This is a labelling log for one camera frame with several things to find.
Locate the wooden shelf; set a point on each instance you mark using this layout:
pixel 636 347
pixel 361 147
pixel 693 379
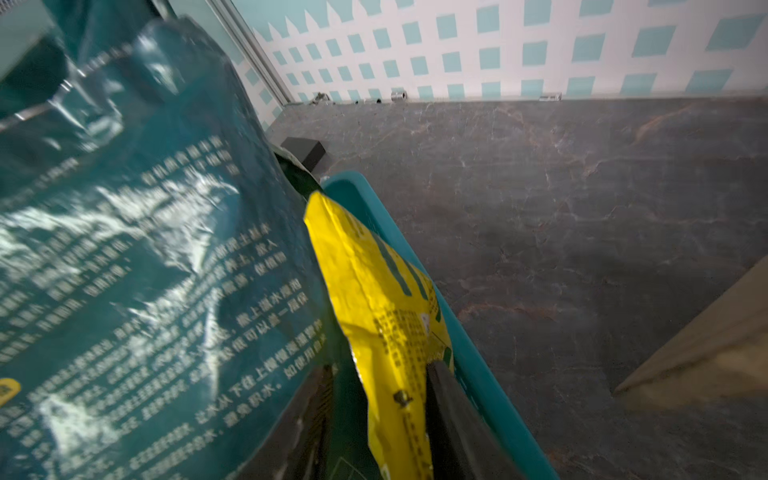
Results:
pixel 721 353

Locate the teal plastic basket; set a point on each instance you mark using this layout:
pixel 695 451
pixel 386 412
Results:
pixel 352 191

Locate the black box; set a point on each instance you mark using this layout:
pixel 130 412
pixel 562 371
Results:
pixel 308 152

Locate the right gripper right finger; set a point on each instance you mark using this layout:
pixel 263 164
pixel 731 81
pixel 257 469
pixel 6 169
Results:
pixel 461 443

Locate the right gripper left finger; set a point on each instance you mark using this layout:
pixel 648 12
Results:
pixel 298 445

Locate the yellow snack bag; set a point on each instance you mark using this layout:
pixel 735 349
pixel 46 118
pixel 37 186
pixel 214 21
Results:
pixel 389 313

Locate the dark green fertilizer bag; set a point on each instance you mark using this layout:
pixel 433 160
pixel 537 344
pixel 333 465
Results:
pixel 160 301

